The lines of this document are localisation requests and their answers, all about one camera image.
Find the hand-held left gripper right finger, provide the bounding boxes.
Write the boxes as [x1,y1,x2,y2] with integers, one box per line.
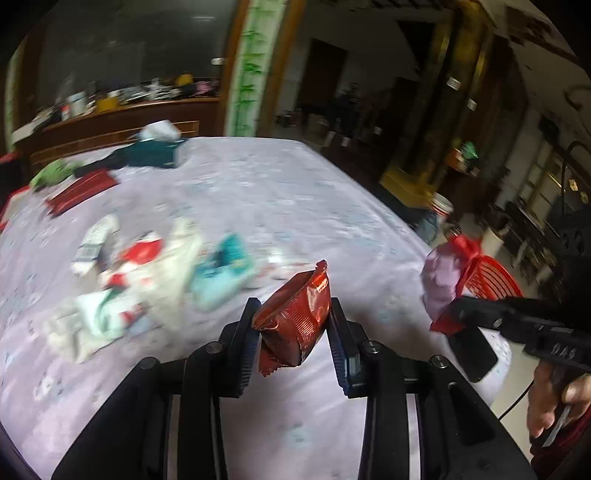
[327,298,539,480]

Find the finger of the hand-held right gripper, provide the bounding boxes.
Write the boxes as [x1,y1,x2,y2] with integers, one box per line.
[450,296,503,332]

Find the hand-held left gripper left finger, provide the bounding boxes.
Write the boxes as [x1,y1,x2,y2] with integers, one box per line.
[51,298,264,480]

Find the red plastic mesh basket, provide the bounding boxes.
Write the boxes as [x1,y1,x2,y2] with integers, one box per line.
[430,256,525,335]

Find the lavender plastic wrapper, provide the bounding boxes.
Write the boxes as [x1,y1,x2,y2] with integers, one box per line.
[420,242,468,321]

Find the red snack packet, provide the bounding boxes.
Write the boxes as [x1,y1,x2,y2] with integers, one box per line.
[252,260,332,378]

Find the red and white packet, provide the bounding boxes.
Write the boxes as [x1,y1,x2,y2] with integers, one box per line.
[99,231,164,288]

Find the person's right forearm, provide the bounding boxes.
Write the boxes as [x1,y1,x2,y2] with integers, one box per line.
[529,411,591,480]

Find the person's right hand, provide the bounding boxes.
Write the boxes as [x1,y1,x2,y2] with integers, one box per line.
[526,362,591,439]

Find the black rectangular case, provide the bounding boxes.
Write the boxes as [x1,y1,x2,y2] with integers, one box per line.
[450,328,499,383]

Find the red plastic bag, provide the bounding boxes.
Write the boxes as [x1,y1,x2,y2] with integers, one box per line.
[445,234,483,264]

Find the teal packet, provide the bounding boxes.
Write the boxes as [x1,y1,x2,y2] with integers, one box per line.
[189,233,257,311]

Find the blue bag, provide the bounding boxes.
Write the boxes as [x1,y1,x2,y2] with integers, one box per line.
[418,210,446,245]

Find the white bucket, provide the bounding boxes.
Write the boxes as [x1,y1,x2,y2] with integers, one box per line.
[429,193,455,220]

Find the white plastic bag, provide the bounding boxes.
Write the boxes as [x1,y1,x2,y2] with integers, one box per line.
[152,217,204,319]

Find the lavender floral tablecloth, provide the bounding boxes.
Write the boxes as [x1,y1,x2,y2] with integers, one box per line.
[0,136,513,480]

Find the white printed packet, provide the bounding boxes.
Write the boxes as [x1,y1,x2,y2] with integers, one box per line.
[71,215,121,277]

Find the teal tissue box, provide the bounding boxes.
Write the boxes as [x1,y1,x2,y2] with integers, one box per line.
[122,138,183,170]

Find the flat red box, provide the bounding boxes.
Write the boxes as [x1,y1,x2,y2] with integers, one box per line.
[46,168,120,215]

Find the white tissue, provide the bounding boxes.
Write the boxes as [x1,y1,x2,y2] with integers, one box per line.
[139,120,182,142]

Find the black flat pouch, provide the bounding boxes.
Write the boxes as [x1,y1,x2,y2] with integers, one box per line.
[74,150,127,178]

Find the wooden cabinet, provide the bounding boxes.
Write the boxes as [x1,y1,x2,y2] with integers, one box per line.
[14,97,222,160]

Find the green cloth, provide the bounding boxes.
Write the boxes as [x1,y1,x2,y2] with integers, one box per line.
[28,159,84,190]

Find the green bamboo painted panel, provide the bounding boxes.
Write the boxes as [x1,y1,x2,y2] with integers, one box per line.
[224,0,278,137]

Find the dark wooden door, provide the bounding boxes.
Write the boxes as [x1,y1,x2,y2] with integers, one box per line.
[295,39,347,116]

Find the pile of assorted household items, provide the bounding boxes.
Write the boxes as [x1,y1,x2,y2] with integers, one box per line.
[14,73,220,134]

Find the wooden framed dark mirror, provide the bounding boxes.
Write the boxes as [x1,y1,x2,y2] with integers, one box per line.
[7,0,287,139]

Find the yellow pedestal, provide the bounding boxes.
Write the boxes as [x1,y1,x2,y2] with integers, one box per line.
[381,166,437,208]

